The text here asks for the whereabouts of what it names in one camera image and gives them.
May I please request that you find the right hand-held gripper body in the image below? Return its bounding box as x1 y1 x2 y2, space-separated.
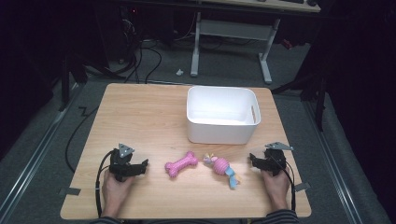
262 141 294 177

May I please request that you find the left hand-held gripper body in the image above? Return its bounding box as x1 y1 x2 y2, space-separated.
108 143 135 183

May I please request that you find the pink ball rope toy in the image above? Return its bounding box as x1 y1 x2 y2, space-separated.
202 152 242 191

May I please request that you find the pink bone toy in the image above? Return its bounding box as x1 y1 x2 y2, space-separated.
163 150 199 179

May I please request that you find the white plastic storage bin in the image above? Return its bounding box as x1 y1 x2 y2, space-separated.
186 85 262 146

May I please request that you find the person's right hand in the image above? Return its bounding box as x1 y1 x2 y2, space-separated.
260 169 291 205

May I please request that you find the person's left hand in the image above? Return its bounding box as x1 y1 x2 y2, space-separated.
101 170 135 208

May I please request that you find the grey tape strip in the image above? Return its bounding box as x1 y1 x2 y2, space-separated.
58 187 81 197
293 182 312 192

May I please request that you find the dark metal stand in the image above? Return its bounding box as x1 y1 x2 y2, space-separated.
57 50 89 112
270 73 329 133

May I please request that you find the white-legged wooden desk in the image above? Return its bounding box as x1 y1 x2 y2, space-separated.
190 0 322 85

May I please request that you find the dark computer tower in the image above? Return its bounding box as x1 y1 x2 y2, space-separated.
117 5 142 63

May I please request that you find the right hand-held gripper black cable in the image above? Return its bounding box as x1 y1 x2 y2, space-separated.
270 155 297 213

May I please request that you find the hand-held gripper black cable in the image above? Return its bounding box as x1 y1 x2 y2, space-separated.
270 155 297 213
94 149 115 218

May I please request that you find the left hand-held gripper black cable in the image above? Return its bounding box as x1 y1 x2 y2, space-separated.
94 149 115 218

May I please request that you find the thin black floor cable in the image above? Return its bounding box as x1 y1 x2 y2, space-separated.
64 105 100 174

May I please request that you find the metal floor rail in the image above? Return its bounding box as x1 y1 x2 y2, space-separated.
302 100 364 224
0 83 82 218

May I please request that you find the bundle of black floor cables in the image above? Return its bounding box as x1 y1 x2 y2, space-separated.
106 36 163 85

